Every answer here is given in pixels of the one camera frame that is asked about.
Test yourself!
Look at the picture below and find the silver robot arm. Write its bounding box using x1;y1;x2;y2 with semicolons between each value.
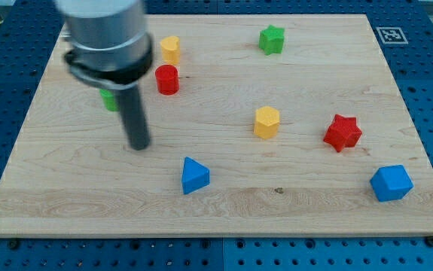
54;0;152;72

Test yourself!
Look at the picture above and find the blue triangle block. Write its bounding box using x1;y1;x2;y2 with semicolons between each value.
181;157;210;194

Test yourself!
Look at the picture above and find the blue cube block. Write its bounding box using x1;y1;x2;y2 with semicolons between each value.
370;165;414;202

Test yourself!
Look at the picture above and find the wooden board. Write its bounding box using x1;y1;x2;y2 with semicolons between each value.
0;14;433;239

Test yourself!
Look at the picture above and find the yellow hexagon block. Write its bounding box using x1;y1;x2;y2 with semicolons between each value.
253;106;280;139

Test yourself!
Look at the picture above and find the red cylinder block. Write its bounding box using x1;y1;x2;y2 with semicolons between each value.
155;65;179;96

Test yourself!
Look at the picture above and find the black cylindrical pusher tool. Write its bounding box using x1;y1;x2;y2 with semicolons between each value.
115;84;151;151

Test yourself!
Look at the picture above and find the yellow heart block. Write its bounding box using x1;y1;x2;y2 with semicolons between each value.
160;35;181;65

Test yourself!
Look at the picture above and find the green star block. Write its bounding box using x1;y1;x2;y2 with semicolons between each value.
258;25;285;55

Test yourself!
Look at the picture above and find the red star block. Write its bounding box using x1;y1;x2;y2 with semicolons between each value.
323;114;362;153

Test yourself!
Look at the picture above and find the white fiducial marker tag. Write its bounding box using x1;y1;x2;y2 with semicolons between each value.
377;26;408;44

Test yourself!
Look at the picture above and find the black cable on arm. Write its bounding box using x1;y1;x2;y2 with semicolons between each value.
63;32;154;91

